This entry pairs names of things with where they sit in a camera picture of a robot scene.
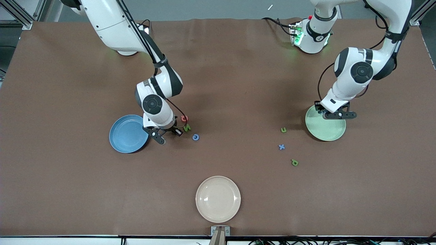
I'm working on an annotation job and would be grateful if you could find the black right arm wrist cable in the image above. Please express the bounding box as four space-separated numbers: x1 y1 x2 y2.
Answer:
116 0 188 129

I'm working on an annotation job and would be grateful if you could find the black arm base cable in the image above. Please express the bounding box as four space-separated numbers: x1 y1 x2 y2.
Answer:
262 17 294 36
136 19 151 34

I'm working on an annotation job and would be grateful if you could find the black left arm wrist cable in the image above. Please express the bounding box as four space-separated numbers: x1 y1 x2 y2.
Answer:
317 0 409 102

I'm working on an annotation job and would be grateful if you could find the brown table cover sheet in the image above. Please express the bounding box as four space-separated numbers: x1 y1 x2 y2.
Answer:
0 18 436 237

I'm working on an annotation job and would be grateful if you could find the aluminium frame profile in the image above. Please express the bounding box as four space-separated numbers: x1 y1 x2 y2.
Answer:
0 0 46 30
410 0 436 26

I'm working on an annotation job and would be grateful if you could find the black arm wrist cable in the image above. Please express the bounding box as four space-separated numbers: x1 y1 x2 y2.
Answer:
317 0 409 102
116 0 188 129

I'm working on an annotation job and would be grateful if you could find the blue plate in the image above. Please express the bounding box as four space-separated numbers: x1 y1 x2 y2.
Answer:
109 114 150 154

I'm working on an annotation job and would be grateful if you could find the light green plate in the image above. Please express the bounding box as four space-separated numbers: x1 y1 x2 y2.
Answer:
305 105 346 142

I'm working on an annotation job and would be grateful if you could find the black right arm base cable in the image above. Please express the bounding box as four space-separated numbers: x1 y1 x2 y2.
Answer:
136 19 151 34

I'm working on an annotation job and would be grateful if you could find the black left arm base cable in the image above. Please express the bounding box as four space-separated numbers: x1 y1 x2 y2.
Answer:
262 17 294 36

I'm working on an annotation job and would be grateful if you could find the cream plate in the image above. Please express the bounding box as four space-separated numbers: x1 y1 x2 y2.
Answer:
196 176 241 223

